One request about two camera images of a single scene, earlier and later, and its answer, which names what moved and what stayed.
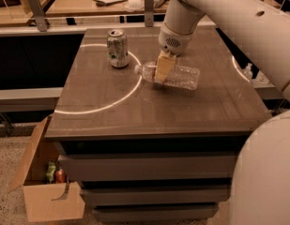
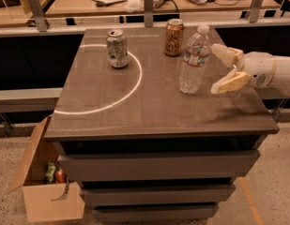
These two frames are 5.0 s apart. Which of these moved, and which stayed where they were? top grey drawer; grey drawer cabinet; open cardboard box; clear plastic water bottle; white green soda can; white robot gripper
Moved: white robot gripper; clear plastic water bottle
Stayed: top grey drawer; grey drawer cabinet; white green soda can; open cardboard box
